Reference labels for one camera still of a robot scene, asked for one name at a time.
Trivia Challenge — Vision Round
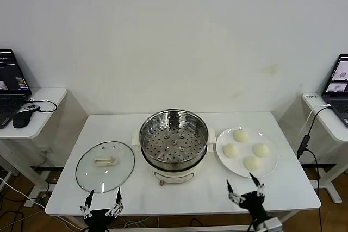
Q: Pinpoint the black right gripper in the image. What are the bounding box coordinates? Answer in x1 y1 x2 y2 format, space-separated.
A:
226 172 273 225

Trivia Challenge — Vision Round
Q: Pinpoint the white metal table frame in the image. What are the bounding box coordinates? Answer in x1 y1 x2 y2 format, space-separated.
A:
103 211 297 232

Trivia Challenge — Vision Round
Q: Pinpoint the white side table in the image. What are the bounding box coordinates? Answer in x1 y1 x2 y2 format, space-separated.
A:
0 87 68 207
301 92 348 203

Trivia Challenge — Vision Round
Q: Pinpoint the perforated steel steamer basket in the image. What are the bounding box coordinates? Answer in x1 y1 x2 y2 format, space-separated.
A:
131 109 216 164

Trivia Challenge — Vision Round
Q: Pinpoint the round white plate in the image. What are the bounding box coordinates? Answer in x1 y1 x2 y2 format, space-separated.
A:
216 127 278 178

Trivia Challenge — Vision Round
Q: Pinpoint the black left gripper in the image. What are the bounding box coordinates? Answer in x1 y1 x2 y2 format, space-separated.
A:
80 187 125 232

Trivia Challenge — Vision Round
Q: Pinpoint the white floor cable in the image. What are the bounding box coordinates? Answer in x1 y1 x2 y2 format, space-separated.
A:
0 177 46 208

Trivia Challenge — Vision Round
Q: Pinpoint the white laptop cable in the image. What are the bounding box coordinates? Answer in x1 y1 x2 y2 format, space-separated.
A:
299 103 331 136

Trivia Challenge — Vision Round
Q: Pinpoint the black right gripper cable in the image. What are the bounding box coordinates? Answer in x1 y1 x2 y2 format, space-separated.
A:
247 217 258 232

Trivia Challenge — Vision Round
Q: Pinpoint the open black laptop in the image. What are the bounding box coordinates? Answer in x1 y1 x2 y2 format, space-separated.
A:
0 49 33 129
321 54 348 128

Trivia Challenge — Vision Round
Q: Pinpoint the black hub with cable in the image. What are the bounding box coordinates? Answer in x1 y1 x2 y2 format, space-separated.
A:
23 98 58 114

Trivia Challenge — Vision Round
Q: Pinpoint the cream electric cooker pot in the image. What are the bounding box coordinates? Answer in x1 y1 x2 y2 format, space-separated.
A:
141 145 208 187

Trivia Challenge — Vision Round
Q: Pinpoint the black cable with adapter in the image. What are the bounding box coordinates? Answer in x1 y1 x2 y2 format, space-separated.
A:
296 105 332 232

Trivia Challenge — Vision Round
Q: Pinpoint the black computer mouse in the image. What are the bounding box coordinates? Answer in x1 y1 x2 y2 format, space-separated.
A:
13 110 33 129

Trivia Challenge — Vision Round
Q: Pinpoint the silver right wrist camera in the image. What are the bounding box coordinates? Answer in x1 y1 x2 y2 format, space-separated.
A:
264 217 283 232

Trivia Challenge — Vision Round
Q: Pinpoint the round glass pot lid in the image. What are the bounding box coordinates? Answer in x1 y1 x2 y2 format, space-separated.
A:
75 141 136 194

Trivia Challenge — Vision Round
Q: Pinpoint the white steamed baozi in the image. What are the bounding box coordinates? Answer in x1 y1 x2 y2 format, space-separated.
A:
233 130 250 143
222 143 239 159
252 142 270 158
243 156 262 172

